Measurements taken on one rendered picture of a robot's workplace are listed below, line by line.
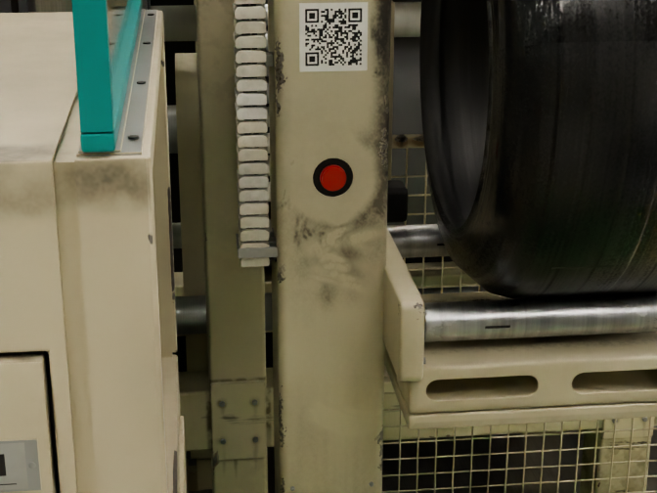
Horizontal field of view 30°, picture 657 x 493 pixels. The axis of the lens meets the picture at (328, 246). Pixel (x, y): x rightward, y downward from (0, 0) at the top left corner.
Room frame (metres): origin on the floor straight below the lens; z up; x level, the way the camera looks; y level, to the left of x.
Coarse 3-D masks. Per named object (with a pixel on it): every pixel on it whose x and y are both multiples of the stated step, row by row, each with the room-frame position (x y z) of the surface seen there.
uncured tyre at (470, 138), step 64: (448, 0) 1.69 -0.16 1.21; (512, 0) 1.23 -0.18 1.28; (576, 0) 1.20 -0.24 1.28; (640, 0) 1.20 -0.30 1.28; (448, 64) 1.69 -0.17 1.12; (512, 64) 1.21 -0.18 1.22; (576, 64) 1.18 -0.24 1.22; (640, 64) 1.18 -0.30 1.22; (448, 128) 1.65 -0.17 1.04; (512, 128) 1.20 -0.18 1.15; (576, 128) 1.17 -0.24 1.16; (640, 128) 1.18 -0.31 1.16; (448, 192) 1.52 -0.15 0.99; (512, 192) 1.21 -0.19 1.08; (576, 192) 1.18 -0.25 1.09; (640, 192) 1.19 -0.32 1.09; (512, 256) 1.25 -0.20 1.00; (576, 256) 1.22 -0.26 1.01; (640, 256) 1.24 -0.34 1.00
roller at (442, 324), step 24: (432, 312) 1.28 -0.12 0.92; (456, 312) 1.29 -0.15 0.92; (480, 312) 1.29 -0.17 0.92; (504, 312) 1.29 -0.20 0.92; (528, 312) 1.29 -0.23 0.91; (552, 312) 1.30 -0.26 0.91; (576, 312) 1.30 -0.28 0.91; (600, 312) 1.30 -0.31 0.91; (624, 312) 1.30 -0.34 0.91; (648, 312) 1.31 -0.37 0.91; (432, 336) 1.28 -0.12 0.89; (456, 336) 1.28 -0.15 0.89; (480, 336) 1.29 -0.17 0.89; (504, 336) 1.29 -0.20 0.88; (528, 336) 1.30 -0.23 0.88
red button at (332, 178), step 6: (324, 168) 1.34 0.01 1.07; (330, 168) 1.33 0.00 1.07; (336, 168) 1.34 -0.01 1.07; (342, 168) 1.34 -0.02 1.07; (324, 174) 1.33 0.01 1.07; (330, 174) 1.33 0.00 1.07; (336, 174) 1.34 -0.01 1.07; (342, 174) 1.34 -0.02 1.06; (324, 180) 1.33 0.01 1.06; (330, 180) 1.34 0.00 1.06; (336, 180) 1.34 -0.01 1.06; (342, 180) 1.34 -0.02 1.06; (324, 186) 1.34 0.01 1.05; (330, 186) 1.33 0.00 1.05; (336, 186) 1.34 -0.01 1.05; (342, 186) 1.34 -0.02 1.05
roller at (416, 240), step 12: (396, 228) 1.57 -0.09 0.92; (408, 228) 1.57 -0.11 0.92; (420, 228) 1.57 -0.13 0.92; (432, 228) 1.57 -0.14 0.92; (396, 240) 1.56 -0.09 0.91; (408, 240) 1.56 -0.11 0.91; (420, 240) 1.56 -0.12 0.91; (432, 240) 1.56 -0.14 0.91; (408, 252) 1.56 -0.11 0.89; (420, 252) 1.56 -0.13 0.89; (432, 252) 1.56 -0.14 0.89; (444, 252) 1.57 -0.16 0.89
